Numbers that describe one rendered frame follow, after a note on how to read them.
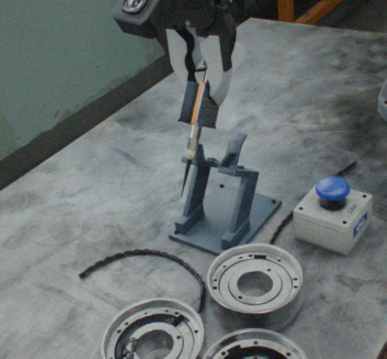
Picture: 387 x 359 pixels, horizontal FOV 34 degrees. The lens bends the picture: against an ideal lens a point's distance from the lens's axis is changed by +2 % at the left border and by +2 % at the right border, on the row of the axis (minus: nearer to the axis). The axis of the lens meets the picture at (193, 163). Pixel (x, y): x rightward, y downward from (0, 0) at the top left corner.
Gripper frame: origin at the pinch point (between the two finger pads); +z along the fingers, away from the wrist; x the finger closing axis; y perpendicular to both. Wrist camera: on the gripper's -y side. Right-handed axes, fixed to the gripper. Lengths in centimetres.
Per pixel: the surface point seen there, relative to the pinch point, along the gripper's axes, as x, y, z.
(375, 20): 76, 253, 101
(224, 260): -6.2, -8.1, 16.5
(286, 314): -15.8, -11.3, 17.1
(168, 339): -6.1, -19.5, 18.0
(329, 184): -13.1, 5.1, 12.3
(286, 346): -17.9, -15.3, 16.5
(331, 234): -14.7, 2.0, 17.1
